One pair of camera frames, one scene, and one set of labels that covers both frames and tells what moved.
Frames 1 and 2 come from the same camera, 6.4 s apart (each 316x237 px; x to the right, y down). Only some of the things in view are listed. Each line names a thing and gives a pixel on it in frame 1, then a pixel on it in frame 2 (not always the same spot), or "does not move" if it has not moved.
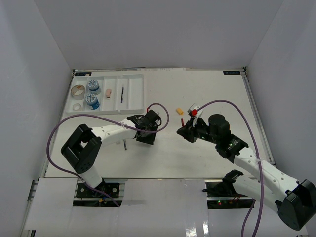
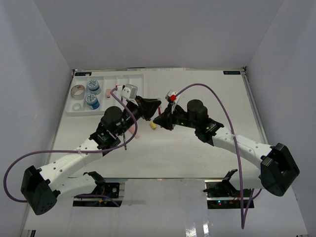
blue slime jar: [94, 87] does not move
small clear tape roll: [76, 106] does not move
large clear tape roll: [77, 92] does not move
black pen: [125, 145] does not move
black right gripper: [188, 132] to [166, 120]
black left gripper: [150, 139] to [146, 107]
